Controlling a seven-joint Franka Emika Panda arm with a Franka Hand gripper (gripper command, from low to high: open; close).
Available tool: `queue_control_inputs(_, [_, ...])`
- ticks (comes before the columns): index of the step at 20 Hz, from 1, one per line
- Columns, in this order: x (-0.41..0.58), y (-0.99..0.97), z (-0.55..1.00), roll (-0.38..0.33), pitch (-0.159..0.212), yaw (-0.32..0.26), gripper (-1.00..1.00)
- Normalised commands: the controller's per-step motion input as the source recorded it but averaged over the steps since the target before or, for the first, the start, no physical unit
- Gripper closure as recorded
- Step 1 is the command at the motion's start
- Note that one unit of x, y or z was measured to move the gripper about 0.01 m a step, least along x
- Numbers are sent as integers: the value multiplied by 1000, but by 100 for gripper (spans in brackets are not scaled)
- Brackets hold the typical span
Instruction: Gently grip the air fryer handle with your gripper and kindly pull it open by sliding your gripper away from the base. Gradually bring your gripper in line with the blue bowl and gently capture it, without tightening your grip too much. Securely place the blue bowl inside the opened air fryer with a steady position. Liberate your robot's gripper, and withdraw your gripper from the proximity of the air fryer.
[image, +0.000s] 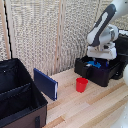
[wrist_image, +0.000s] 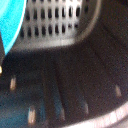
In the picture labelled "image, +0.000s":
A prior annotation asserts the red plastic cup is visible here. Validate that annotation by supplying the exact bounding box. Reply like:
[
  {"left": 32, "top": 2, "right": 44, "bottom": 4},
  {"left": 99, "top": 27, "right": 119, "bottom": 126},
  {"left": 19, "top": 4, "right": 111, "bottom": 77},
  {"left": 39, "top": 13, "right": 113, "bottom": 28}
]
[{"left": 75, "top": 77, "right": 89, "bottom": 94}]

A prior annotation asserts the blue plastic bowl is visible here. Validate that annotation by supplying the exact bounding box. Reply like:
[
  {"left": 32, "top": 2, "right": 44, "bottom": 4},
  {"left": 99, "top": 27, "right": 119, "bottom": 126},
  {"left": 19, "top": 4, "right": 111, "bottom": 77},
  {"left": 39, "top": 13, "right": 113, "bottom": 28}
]
[{"left": 86, "top": 60, "right": 102, "bottom": 70}]

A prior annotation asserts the black fabric storage box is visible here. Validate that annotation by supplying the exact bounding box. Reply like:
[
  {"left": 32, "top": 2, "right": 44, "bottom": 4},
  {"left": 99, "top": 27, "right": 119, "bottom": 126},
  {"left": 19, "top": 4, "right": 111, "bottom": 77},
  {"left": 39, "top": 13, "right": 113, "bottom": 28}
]
[{"left": 0, "top": 58, "right": 49, "bottom": 128}]

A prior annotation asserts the dark blue book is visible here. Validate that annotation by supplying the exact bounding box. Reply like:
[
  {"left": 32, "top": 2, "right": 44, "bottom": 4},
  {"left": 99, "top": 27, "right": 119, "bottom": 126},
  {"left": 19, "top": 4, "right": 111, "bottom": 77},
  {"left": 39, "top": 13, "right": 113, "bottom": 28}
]
[{"left": 33, "top": 67, "right": 59, "bottom": 102}]

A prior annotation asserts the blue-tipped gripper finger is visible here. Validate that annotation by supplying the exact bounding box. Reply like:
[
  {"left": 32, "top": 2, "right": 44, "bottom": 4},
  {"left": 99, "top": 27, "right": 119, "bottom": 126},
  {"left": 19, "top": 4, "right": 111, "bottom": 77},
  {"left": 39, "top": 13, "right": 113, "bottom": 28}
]
[
  {"left": 103, "top": 59, "right": 110, "bottom": 69},
  {"left": 94, "top": 57, "right": 101, "bottom": 66}
]

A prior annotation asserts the beige bamboo screen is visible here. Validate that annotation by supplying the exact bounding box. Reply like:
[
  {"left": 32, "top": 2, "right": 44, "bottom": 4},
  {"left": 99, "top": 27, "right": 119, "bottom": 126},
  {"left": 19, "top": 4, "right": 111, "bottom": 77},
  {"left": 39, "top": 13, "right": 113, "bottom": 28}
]
[{"left": 0, "top": 0, "right": 128, "bottom": 78}]

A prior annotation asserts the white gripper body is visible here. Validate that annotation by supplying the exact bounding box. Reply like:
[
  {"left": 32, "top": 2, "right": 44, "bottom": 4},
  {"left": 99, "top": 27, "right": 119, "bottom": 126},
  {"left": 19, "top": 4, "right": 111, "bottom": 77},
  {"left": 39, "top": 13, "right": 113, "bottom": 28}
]
[{"left": 86, "top": 44, "right": 118, "bottom": 61}]

